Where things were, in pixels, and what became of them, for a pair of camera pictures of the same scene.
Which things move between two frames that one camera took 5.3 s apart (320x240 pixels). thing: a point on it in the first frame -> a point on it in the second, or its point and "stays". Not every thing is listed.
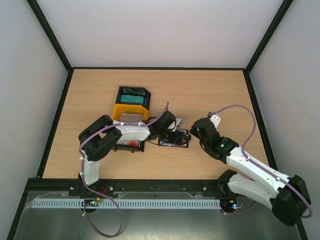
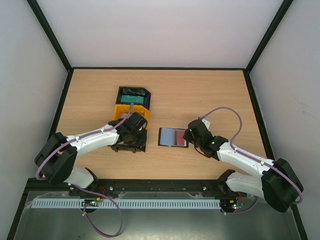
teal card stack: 129,99 stays
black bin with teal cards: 133,95 stays
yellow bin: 124,108 stays
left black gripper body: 167,137 -> 134,139
